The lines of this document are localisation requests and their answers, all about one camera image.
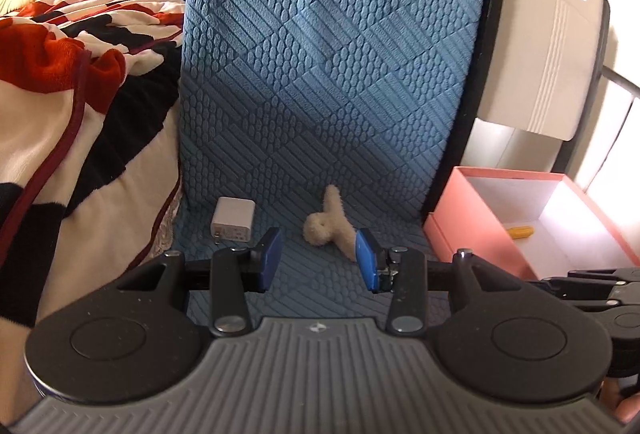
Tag large white charger block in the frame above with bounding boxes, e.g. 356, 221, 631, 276
210, 197, 255, 243

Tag yellow handled screwdriver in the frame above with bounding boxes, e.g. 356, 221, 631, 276
506, 225, 535, 240

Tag person's right hand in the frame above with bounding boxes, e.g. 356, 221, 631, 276
599, 379, 640, 424

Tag pink cardboard box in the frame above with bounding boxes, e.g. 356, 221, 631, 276
424, 167, 639, 279

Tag striped fleece blanket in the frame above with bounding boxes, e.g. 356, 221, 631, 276
0, 0, 191, 330

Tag blue quilted chair cover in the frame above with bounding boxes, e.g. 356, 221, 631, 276
175, 0, 484, 319

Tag dark metal curved rail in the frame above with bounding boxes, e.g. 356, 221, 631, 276
574, 66, 639, 193

